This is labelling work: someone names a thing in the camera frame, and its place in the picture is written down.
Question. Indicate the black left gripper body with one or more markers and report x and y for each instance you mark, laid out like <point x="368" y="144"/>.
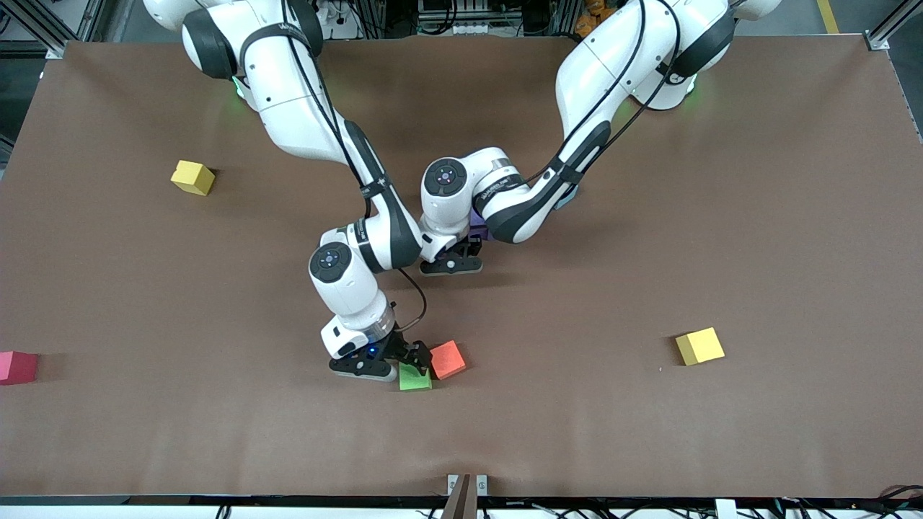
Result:
<point x="472" y="246"/>

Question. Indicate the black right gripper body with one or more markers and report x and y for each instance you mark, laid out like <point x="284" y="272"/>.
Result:
<point x="399" y="345"/>

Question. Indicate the purple foam cube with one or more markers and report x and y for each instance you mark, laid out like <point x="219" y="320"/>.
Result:
<point x="477" y="229"/>

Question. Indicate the green foam cube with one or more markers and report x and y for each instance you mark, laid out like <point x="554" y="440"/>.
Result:
<point x="414" y="380"/>

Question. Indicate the orange foam cube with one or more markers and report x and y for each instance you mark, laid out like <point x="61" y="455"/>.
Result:
<point x="448" y="360"/>

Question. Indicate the yellow foam cube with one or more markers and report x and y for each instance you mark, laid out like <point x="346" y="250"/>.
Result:
<point x="192" y="178"/>
<point x="699" y="346"/>

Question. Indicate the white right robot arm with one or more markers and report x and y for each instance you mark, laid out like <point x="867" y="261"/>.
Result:
<point x="288" y="108"/>

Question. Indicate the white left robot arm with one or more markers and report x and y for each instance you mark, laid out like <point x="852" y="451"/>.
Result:
<point x="613" y="58"/>

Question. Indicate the blue foam cube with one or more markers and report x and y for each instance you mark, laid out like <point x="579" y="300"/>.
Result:
<point x="570" y="196"/>

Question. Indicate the brown wooden strip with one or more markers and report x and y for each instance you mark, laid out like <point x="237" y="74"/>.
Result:
<point x="461" y="501"/>

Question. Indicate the brown paper table cover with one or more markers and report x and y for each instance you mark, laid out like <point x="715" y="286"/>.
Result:
<point x="216" y="288"/>

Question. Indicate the bag of orange items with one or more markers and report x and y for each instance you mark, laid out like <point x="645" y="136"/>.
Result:
<point x="588" y="21"/>

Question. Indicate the white power strip with plugs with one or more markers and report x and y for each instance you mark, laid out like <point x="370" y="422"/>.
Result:
<point x="339" y="18"/>

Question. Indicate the small white plastic box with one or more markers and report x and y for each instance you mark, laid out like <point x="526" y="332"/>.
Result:
<point x="725" y="509"/>

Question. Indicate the red foam cube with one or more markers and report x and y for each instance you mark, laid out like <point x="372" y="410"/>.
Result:
<point x="16" y="367"/>

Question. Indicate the small metal table bracket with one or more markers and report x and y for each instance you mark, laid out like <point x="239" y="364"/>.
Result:
<point x="452" y="483"/>

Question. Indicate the metal corner bracket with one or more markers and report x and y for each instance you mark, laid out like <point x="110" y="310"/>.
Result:
<point x="877" y="42"/>
<point x="56" y="50"/>

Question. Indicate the aluminium frame rail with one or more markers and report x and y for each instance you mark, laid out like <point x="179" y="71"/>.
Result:
<point x="901" y="18"/>
<point x="72" y="21"/>

